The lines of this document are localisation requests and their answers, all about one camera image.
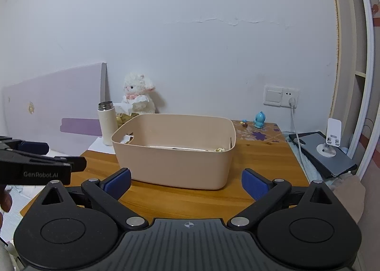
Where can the person's left hand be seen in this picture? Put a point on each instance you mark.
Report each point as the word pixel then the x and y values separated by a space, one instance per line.
pixel 5 199

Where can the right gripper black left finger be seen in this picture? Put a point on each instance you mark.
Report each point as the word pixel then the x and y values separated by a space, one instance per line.
pixel 76 227

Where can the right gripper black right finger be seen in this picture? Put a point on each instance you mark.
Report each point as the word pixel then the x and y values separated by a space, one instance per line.
pixel 298 227

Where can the small colourful toy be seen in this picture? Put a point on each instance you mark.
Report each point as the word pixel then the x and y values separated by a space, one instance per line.
pixel 244 123

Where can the white plush lamb toy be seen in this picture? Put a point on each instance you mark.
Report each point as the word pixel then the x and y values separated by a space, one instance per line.
pixel 136 97

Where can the white paper sheet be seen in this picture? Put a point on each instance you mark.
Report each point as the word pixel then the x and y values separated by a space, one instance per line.
pixel 100 147

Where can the white phone stand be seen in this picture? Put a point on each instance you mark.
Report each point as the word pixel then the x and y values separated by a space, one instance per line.
pixel 333 139

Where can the blue toy figurine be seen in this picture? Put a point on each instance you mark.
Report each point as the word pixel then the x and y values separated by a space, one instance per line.
pixel 259 120

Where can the beige plastic storage basket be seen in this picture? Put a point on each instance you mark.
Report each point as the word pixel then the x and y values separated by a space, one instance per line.
pixel 176 150

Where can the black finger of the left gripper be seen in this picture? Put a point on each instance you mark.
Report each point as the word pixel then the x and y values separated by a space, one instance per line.
pixel 23 160
pixel 37 148

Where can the lilac headboard panel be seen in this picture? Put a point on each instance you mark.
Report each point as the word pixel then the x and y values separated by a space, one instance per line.
pixel 59 108

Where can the white wall switch socket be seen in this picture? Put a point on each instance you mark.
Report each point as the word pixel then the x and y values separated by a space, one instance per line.
pixel 280 96

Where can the gold patterned tissue box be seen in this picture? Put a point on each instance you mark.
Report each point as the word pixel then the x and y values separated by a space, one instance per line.
pixel 123 118

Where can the cream thermos bottle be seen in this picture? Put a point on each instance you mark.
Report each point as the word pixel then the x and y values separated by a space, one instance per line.
pixel 108 121

